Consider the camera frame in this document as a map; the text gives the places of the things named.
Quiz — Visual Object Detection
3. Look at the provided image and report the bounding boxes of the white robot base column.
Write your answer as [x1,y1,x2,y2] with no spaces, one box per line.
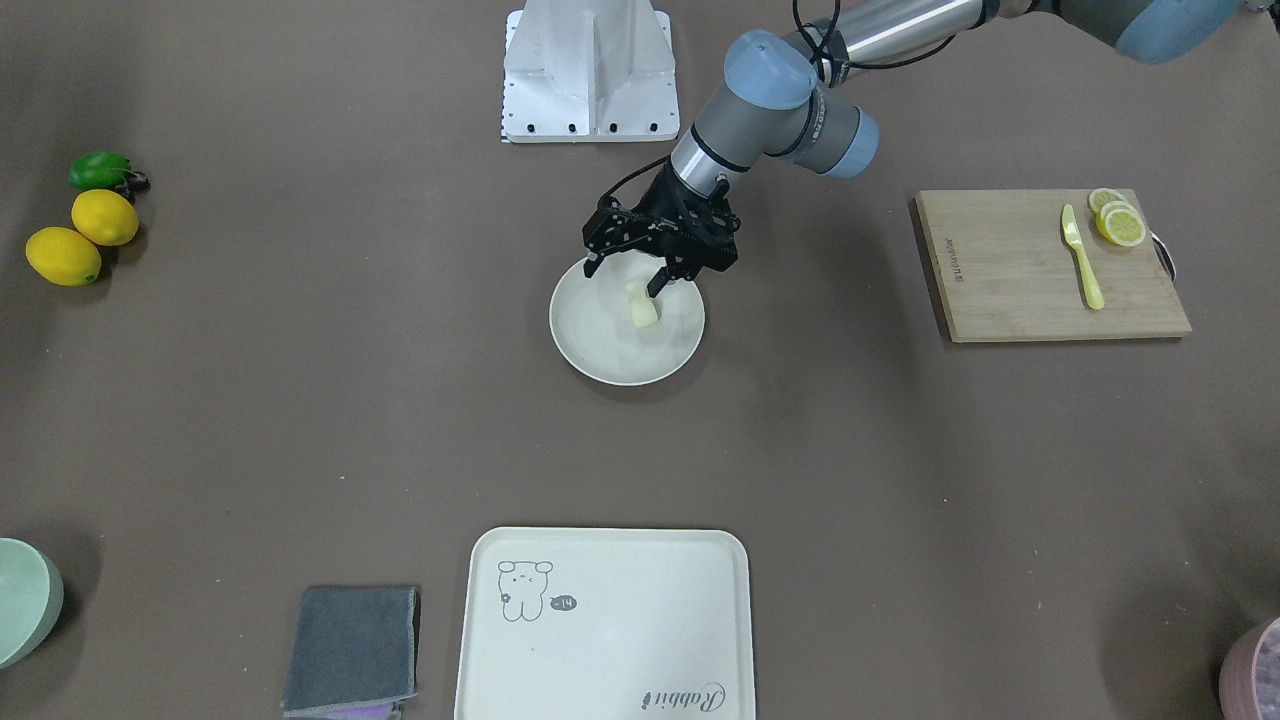
[500,1,682,143]

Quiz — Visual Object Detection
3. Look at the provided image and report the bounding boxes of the yellow lemon near scoop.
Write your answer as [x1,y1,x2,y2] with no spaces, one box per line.
[26,227,102,287]

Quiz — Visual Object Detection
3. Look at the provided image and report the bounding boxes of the bamboo cutting board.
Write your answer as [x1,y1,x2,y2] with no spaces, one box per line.
[915,190,1190,343]

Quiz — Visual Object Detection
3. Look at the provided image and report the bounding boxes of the lemon slice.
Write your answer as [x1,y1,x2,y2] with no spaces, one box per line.
[1087,187,1130,215]
[1094,200,1149,247]

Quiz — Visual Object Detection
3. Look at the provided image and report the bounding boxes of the yellow plastic knife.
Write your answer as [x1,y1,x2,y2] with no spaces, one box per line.
[1060,204,1105,311]

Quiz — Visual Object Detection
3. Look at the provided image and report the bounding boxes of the cream rabbit tray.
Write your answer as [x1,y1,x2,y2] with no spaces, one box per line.
[454,527,756,719]

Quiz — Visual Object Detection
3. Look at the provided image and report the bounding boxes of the lemon slice front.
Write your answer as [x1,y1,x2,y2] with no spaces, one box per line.
[1094,200,1149,247]

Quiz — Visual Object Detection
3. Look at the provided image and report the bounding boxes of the mint green bowl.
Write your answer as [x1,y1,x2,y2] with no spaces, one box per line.
[1,538,64,669]

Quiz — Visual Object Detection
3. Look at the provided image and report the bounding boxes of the dark cherries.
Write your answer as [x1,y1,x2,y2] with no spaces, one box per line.
[114,170,151,204]

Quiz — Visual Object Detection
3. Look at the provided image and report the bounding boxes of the pink bowl of ice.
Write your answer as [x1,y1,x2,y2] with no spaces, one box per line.
[1219,618,1279,719]

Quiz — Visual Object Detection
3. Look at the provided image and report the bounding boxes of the cream round plate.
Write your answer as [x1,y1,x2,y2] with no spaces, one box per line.
[548,252,707,387]

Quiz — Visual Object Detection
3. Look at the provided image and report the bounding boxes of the yellow lemon near lime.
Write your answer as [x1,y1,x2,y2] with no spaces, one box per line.
[70,190,140,247]

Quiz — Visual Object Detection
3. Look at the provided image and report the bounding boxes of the grey folded cloth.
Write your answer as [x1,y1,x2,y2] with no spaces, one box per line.
[282,585,419,719]

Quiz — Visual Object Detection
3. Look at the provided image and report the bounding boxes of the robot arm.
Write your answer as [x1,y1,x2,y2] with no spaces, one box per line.
[582,1,1239,299]

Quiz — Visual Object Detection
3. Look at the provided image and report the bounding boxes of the lemon slice back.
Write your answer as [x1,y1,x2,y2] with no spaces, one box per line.
[1087,187,1130,215]

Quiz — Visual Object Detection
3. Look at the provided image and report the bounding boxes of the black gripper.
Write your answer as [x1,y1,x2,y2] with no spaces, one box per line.
[582,160,740,299]

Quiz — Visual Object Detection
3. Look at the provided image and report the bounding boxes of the green lime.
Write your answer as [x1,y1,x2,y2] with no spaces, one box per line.
[67,150,133,191]

